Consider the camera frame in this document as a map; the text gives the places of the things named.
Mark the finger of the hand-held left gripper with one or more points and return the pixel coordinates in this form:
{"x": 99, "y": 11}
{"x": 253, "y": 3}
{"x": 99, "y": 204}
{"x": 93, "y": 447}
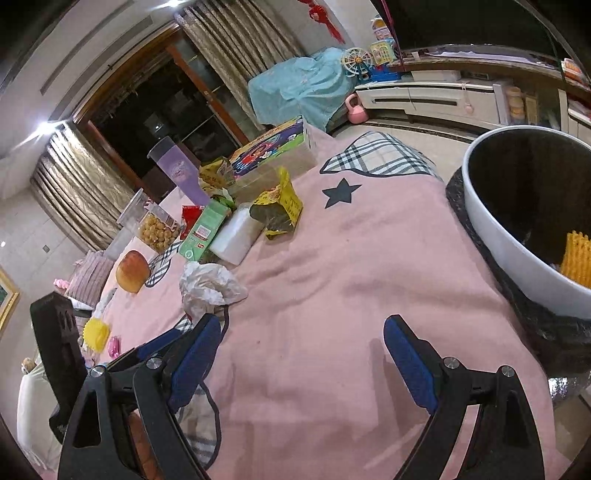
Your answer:
{"x": 157, "y": 344}

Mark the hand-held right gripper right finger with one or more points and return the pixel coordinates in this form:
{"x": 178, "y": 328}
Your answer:
{"x": 411, "y": 360}

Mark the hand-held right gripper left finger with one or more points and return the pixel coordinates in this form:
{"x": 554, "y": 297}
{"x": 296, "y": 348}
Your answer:
{"x": 194, "y": 364}

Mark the white tissue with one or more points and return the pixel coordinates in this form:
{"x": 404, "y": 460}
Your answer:
{"x": 207, "y": 286}

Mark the green white carton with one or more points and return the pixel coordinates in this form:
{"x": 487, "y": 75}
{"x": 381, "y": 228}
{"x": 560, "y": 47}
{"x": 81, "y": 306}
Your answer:
{"x": 203, "y": 230}

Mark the red snack packet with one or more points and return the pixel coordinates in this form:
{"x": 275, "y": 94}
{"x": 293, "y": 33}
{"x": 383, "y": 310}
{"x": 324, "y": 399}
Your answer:
{"x": 191, "y": 217}

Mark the white waste bin black liner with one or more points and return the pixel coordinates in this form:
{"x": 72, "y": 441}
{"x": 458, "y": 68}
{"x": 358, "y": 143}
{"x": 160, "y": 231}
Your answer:
{"x": 489, "y": 230}

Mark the green yellow snack wrapper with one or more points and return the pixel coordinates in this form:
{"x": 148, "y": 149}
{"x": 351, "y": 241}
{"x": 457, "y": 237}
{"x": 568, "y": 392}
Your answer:
{"x": 277, "y": 207}

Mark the yellow ribbed toy cup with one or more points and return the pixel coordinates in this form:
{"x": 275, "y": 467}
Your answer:
{"x": 97, "y": 332}

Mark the pink plastic toy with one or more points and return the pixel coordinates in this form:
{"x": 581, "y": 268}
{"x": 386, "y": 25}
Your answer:
{"x": 114, "y": 346}

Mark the gold framed picture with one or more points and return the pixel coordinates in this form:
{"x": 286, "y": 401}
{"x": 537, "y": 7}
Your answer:
{"x": 8, "y": 304}

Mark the pink striped cushion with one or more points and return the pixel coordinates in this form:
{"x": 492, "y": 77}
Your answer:
{"x": 90, "y": 277}

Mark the red yellow apple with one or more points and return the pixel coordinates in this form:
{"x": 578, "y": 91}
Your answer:
{"x": 131, "y": 272}

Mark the clear jar of snack balls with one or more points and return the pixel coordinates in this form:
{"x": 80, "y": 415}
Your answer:
{"x": 152, "y": 226}

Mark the wide beige patterned curtain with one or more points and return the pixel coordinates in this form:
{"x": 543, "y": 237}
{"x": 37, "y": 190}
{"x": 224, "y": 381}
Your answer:
{"x": 78, "y": 184}

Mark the purple drinking bottle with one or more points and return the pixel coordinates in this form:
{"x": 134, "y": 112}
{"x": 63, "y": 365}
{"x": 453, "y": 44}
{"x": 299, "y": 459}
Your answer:
{"x": 178, "y": 170}

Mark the ceiling spot light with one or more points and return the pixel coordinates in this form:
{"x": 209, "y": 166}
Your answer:
{"x": 48, "y": 124}

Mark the colourful picture book box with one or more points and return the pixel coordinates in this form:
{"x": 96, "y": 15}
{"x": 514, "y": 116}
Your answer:
{"x": 272, "y": 147}

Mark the wooden framed glass balcony door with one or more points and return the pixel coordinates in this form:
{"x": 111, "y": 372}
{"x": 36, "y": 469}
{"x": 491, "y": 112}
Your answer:
{"x": 161, "y": 106}

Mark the pink kettlebell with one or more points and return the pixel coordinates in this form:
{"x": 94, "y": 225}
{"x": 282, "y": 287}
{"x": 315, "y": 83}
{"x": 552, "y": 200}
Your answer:
{"x": 355, "y": 108}

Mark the white television cabinet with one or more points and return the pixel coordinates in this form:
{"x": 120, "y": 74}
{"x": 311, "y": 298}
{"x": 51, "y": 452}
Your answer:
{"x": 415, "y": 99}

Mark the blue toy base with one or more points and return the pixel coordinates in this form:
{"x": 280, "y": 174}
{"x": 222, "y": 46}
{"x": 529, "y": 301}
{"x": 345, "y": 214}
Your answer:
{"x": 381, "y": 74}

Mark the armchair under light blue cover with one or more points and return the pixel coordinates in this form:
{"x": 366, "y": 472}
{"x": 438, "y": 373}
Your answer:
{"x": 300, "y": 87}

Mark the ferris wheel toy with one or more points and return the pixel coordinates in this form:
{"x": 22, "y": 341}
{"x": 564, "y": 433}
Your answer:
{"x": 356, "y": 62}

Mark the narrow beige patterned curtain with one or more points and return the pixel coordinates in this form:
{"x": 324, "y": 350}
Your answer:
{"x": 240, "y": 50}

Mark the pink toy house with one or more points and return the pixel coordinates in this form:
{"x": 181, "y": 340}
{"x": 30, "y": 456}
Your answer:
{"x": 381, "y": 27}

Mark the black flat television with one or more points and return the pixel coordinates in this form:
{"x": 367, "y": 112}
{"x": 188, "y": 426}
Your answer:
{"x": 461, "y": 23}

